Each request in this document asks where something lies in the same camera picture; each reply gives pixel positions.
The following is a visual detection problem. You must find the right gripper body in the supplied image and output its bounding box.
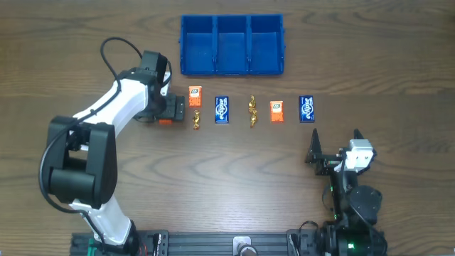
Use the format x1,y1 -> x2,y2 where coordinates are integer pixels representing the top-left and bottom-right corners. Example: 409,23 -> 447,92
312,153 -> 345,177

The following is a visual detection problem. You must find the blue candy pack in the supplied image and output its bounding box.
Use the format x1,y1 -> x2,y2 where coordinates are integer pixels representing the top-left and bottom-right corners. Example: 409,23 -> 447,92
214,95 -> 230,124
299,95 -> 316,124

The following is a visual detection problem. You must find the orange candy box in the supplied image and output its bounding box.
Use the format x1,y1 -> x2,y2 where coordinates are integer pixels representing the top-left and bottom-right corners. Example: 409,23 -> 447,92
188,85 -> 203,108
269,100 -> 285,124

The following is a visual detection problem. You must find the blue tray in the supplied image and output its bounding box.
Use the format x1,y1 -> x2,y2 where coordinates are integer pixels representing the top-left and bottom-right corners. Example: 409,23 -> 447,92
179,14 -> 286,77

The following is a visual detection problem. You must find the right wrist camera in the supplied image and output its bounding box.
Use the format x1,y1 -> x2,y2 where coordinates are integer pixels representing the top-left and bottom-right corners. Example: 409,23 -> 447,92
343,138 -> 378,174

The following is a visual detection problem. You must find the black cable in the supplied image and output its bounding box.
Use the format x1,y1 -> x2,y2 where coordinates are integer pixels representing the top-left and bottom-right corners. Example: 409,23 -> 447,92
321,183 -> 336,216
38,37 -> 173,250

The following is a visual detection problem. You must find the mounting rail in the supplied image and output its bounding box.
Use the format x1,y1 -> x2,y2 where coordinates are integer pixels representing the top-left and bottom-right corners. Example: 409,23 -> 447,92
70,220 -> 387,256

